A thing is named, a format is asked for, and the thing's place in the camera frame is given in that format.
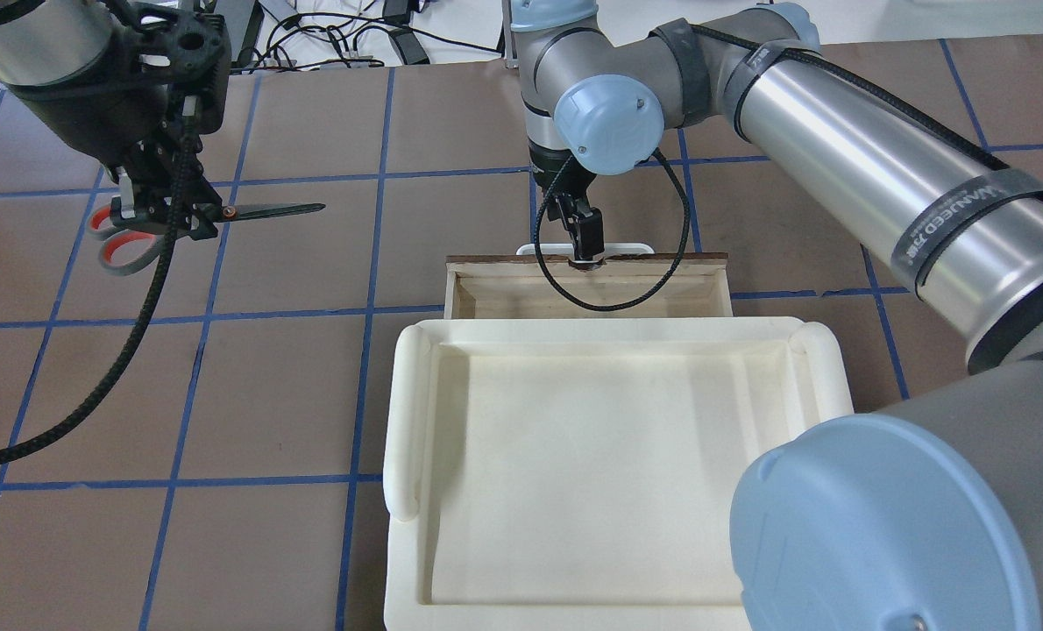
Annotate wooden drawer with white handle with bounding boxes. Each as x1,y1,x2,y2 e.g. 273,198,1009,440
443,244,734,320

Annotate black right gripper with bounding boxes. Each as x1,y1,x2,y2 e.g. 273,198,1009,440
529,145,605,263

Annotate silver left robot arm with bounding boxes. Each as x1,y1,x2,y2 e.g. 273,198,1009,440
0,1,232,239

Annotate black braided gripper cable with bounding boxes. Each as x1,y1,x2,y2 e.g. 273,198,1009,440
0,123,207,471

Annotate cream plastic tray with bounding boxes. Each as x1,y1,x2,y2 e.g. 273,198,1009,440
382,316,853,630

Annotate grey orange scissors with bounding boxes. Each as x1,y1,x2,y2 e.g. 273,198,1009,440
86,197,326,276

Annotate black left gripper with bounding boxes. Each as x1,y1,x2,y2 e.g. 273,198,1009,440
105,1,231,241

